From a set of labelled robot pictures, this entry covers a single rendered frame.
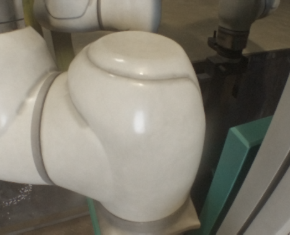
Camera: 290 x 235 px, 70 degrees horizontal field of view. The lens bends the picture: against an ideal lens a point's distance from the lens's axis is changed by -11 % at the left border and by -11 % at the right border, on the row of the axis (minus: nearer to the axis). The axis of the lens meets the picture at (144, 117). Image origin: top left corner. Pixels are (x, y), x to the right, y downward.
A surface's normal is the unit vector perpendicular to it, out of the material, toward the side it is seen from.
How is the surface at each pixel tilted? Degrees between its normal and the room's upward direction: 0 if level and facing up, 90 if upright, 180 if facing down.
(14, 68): 66
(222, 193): 90
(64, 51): 90
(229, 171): 90
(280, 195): 90
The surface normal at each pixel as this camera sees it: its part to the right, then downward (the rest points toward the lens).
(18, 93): 0.73, 0.01
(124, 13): -0.16, 0.64
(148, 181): 0.11, 0.59
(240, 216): -0.94, 0.21
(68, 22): -0.07, 0.83
